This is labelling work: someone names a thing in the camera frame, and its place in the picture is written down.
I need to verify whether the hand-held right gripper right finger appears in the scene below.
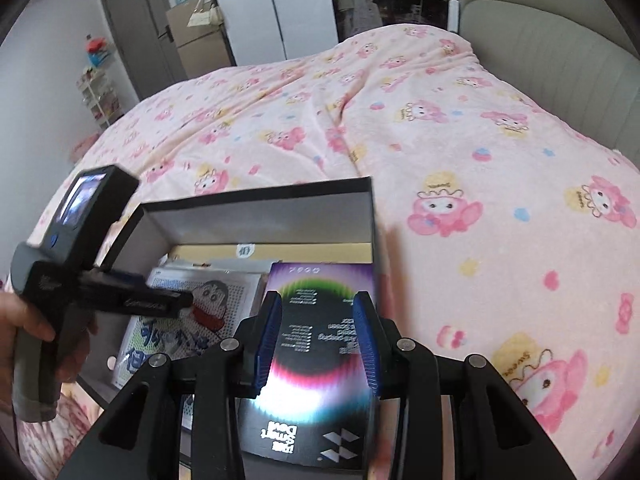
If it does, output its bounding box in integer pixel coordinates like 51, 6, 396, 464
351, 291, 577, 480

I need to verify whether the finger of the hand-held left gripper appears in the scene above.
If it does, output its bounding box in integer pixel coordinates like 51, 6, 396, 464
77, 269, 194, 319

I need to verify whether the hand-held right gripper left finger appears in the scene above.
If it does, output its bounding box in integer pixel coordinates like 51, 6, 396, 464
57, 291, 283, 480

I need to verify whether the purple and black box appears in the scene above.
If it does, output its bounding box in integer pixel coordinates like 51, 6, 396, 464
237, 261, 379, 471

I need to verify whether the cartoon bead kit packet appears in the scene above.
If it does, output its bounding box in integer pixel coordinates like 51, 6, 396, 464
114, 265, 268, 392

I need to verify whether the black storage box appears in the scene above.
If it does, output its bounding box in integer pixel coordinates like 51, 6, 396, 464
79, 176, 377, 471

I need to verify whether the person's left hand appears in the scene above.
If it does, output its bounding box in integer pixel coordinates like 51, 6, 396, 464
0, 290, 57, 403

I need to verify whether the yellow flat packet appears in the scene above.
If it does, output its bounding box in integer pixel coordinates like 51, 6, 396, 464
170, 242, 374, 264

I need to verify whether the white shelf rack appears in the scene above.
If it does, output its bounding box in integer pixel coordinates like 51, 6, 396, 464
76, 67, 126, 131

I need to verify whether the red and blue toy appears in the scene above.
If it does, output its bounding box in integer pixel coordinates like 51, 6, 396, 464
85, 36, 114, 68

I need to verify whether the grey door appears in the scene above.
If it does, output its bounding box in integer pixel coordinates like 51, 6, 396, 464
101, 0, 236, 103

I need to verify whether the pink printed blanket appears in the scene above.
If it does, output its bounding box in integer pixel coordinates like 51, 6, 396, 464
15, 24, 640, 480

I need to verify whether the cream handbag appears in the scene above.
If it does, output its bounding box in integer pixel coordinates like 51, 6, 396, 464
187, 0, 224, 29

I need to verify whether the white wardrobe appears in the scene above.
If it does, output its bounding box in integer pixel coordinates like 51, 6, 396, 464
207, 0, 341, 67

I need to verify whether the beige upholstered headboard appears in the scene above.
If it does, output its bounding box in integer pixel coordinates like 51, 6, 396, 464
457, 0, 640, 156

